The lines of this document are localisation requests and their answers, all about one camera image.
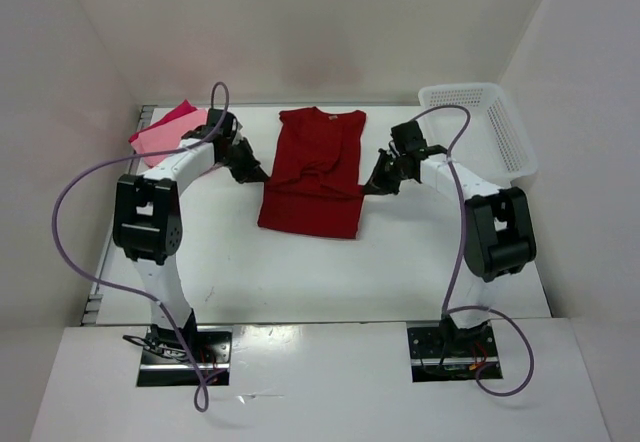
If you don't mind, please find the dark red t shirt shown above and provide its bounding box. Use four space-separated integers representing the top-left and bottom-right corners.
257 107 367 240

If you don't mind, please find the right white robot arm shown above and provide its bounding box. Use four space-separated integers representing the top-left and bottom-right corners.
363 146 537 355

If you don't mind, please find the magenta t shirt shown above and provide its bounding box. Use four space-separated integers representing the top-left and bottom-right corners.
128 99 197 145

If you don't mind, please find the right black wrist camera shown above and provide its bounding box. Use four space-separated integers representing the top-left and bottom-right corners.
390 120 428 160

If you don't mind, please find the light pink t shirt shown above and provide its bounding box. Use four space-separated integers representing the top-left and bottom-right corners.
131 109 207 167

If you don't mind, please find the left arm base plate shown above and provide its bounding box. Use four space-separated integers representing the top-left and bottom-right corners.
128 326 232 388

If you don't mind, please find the white plastic laundry basket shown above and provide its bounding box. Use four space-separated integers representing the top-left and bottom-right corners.
418 83 538 185

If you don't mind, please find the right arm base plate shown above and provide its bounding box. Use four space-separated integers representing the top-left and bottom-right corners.
407 323 503 383

